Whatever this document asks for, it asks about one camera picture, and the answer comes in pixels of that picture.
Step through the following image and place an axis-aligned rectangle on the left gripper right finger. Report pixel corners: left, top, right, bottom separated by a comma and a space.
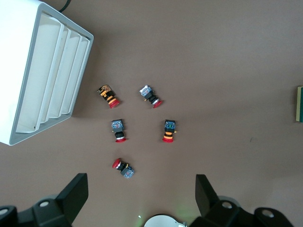
189, 174, 255, 227

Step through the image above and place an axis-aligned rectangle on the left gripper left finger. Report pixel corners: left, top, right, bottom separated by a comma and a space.
18, 173, 89, 227

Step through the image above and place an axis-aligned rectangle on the green load switch white handle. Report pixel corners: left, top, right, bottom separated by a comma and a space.
295, 86, 303, 123

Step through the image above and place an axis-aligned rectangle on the white round robot part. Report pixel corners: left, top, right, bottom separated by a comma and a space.
143, 214, 187, 227

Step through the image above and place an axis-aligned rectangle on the red button grey base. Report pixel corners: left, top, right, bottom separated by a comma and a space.
112, 157, 135, 180

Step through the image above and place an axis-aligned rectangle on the emergency stop button blue block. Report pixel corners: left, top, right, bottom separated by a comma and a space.
110, 119, 127, 144

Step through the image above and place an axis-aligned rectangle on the emergency stop button amber block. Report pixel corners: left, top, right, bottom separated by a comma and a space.
96, 85, 120, 109

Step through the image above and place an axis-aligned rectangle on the emergency stop button silver block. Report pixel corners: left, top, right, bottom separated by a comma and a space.
138, 85, 164, 109

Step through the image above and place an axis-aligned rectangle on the white slotted plastic box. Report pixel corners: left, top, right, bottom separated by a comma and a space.
0, 0, 95, 147

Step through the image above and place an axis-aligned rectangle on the emergency stop button orange ring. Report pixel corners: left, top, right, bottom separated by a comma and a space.
162, 119, 178, 144

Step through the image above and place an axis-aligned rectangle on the black cable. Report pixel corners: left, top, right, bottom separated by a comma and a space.
58, 0, 71, 12

